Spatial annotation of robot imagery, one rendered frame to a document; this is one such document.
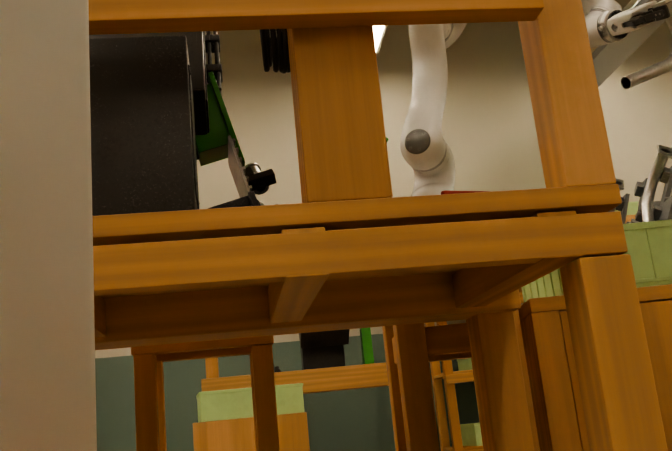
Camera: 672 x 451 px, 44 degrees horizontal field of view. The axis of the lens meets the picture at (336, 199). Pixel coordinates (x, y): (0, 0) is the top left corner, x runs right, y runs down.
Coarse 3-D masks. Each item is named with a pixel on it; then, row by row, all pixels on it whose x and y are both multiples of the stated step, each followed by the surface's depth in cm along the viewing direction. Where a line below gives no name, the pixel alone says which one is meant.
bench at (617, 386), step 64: (512, 192) 136; (576, 192) 137; (128, 256) 126; (192, 256) 127; (256, 256) 128; (320, 256) 130; (384, 256) 131; (448, 256) 132; (512, 256) 133; (576, 256) 135; (512, 320) 192; (576, 320) 137; (640, 320) 133; (512, 384) 188; (640, 384) 130; (512, 448) 184; (640, 448) 127
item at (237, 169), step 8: (232, 144) 160; (232, 152) 161; (232, 160) 166; (240, 160) 160; (232, 168) 171; (240, 168) 158; (232, 176) 176; (240, 176) 161; (240, 184) 166; (248, 184) 163; (240, 192) 171
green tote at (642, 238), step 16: (624, 224) 212; (640, 224) 212; (656, 224) 212; (640, 240) 211; (656, 240) 211; (640, 256) 210; (656, 256) 210; (640, 272) 209; (656, 272) 209; (528, 288) 260; (544, 288) 239; (560, 288) 222
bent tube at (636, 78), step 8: (664, 0) 199; (656, 64) 197; (664, 64) 197; (640, 72) 194; (648, 72) 194; (656, 72) 196; (664, 72) 198; (624, 80) 194; (632, 80) 192; (640, 80) 193; (624, 88) 194
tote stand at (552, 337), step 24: (648, 288) 204; (528, 312) 207; (552, 312) 204; (648, 312) 203; (528, 336) 211; (552, 336) 202; (648, 336) 201; (528, 360) 214; (552, 360) 201; (552, 384) 199; (576, 384) 199; (552, 408) 198; (576, 408) 198; (552, 432) 197; (576, 432) 196
